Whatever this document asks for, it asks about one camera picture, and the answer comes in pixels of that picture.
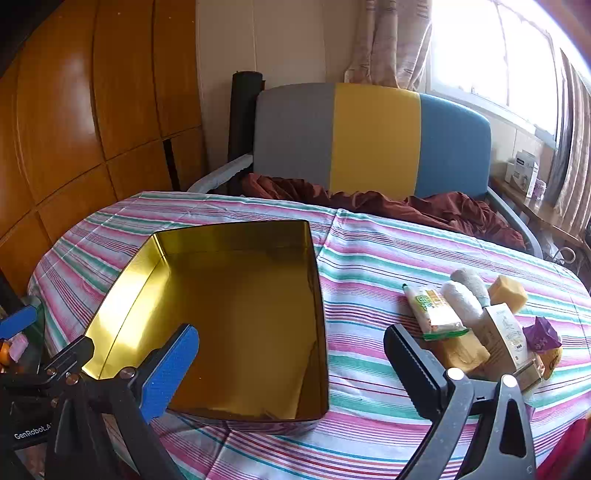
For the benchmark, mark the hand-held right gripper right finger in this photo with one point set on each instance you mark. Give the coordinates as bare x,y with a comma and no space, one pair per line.
408,367

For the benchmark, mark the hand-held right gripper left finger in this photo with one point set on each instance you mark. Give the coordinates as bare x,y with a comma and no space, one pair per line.
171,369

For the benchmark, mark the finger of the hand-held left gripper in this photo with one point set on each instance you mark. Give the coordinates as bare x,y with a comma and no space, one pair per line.
69,354
16,321

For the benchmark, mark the yellow package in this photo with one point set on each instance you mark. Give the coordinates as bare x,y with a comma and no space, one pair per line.
461,353

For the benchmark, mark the green white tube packet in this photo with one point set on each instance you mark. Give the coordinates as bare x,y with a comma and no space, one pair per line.
436,314

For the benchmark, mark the gold tin box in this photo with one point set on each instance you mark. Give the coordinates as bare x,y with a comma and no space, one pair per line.
240,323

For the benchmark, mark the white sock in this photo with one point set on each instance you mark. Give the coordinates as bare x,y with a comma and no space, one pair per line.
461,302

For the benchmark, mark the beige carton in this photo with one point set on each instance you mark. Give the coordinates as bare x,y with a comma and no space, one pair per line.
501,341

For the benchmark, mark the grey sock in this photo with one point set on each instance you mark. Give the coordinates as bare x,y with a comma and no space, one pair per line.
471,281

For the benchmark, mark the yellow sponge block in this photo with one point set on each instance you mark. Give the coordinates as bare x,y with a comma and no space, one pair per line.
508,290

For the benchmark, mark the purple packet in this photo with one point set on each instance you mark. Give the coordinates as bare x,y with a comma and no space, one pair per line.
542,334

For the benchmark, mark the yellow sock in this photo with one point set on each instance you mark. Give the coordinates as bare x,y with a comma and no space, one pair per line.
551,357

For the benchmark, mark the striped bed sheet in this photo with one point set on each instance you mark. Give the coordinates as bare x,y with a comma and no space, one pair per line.
369,258

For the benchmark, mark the dark red blanket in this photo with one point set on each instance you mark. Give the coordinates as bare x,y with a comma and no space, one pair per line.
438,207

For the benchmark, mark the person's red clothing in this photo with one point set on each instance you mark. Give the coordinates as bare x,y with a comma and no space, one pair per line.
570,447

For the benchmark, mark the wooden desk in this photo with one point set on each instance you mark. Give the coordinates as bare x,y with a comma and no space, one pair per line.
545,214

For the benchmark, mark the wooden wardrobe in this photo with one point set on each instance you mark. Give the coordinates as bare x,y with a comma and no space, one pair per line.
69,115

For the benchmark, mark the purple jar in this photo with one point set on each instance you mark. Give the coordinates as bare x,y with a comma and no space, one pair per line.
539,189

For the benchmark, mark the white cardboard box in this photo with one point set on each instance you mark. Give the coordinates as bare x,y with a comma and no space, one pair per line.
521,173

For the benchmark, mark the grey yellow blue headboard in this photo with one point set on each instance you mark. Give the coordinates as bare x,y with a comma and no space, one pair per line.
369,138

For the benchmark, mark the black rolled mat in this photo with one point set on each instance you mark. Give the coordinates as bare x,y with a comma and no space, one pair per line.
244,115

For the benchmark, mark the patterned beige curtain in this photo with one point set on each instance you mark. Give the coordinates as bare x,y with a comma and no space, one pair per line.
392,41
577,152

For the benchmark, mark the window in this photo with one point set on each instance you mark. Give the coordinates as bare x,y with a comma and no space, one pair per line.
498,55

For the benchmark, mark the grey bed side rail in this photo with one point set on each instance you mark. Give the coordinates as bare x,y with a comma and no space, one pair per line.
217,177
517,217

